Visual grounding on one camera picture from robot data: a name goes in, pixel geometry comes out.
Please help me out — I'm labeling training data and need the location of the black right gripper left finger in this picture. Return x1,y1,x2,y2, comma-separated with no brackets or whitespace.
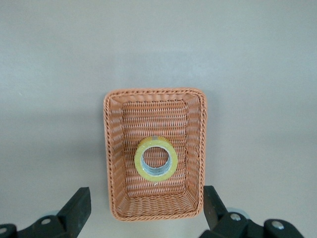
0,186,92,238

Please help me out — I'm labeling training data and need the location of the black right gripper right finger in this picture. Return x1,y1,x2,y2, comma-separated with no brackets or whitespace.
201,185,306,238

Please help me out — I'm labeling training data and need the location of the yellowish clear tape roll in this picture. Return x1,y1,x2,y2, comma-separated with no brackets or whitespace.
134,135,178,183

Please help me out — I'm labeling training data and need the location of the brown deep wicker basket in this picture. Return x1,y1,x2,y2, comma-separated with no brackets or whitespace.
103,86,208,221

